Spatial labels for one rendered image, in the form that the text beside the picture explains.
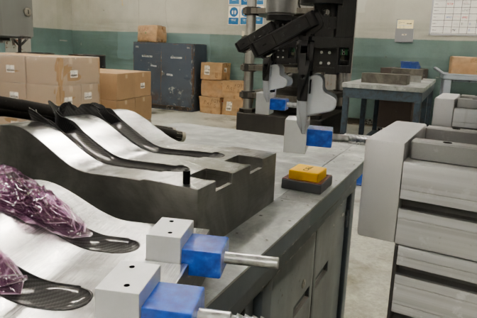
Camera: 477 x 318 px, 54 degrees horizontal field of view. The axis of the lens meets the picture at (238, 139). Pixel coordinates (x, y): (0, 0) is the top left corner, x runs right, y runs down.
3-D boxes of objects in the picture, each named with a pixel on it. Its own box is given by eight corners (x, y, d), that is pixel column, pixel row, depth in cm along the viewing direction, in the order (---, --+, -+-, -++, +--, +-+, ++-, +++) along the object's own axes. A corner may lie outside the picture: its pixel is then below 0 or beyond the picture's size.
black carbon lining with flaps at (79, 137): (229, 165, 79) (231, 110, 77) (175, 189, 65) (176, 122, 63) (77, 140, 94) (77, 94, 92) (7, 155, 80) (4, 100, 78)
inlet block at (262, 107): (309, 116, 119) (311, 94, 118) (306, 118, 114) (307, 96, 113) (260, 111, 123) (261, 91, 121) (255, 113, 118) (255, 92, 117)
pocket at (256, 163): (262, 179, 77) (263, 158, 76) (248, 188, 72) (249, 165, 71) (238, 175, 79) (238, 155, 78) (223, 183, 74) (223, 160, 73)
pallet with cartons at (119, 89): (152, 129, 601) (152, 71, 587) (117, 140, 524) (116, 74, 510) (73, 121, 636) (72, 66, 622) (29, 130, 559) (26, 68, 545)
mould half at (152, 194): (273, 201, 83) (277, 126, 80) (196, 256, 60) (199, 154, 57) (68, 162, 104) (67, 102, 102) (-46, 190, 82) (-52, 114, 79)
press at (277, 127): (351, 137, 601) (365, -30, 562) (317, 160, 465) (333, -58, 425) (282, 129, 641) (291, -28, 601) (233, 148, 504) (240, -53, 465)
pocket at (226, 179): (232, 197, 67) (233, 172, 67) (214, 207, 63) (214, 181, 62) (205, 192, 69) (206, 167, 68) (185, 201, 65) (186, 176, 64)
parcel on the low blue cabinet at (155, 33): (167, 42, 806) (167, 25, 801) (156, 42, 777) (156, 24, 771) (147, 42, 824) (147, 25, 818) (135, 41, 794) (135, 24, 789)
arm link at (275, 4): (262, -5, 111) (271, -2, 118) (262, 15, 112) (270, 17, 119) (294, -5, 109) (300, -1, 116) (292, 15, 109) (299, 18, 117)
